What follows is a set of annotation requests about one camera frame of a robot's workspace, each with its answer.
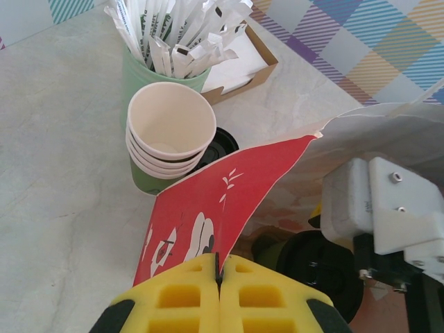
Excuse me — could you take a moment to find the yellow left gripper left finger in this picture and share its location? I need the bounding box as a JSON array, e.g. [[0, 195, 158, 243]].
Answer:
[[88, 252, 222, 333]]

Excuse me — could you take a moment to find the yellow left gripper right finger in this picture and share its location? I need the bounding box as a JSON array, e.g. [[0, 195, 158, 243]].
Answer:
[[219, 255, 353, 333]]

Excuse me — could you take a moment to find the green paper coffee cup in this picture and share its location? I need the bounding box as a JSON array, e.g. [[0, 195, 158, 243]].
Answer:
[[255, 239, 289, 270]]

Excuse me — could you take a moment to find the black plastic cup lid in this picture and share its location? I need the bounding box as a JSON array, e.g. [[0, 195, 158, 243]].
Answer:
[[275, 230, 364, 323], [194, 126, 240, 173]]

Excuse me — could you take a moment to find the white red printed paper bag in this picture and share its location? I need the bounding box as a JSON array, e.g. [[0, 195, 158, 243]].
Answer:
[[133, 81, 444, 313]]

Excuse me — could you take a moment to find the brown cardboard napkin box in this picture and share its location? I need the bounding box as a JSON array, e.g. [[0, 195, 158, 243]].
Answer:
[[200, 20, 280, 105]]

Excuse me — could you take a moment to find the white paper napkin stack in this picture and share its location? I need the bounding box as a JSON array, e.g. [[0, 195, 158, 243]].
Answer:
[[204, 24, 268, 93]]

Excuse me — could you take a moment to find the stack of green paper cups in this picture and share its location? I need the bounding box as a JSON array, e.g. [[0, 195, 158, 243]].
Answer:
[[124, 82, 218, 195]]

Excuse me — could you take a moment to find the mint green straw holder cup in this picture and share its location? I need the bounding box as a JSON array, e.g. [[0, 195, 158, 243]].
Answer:
[[119, 44, 212, 133]]

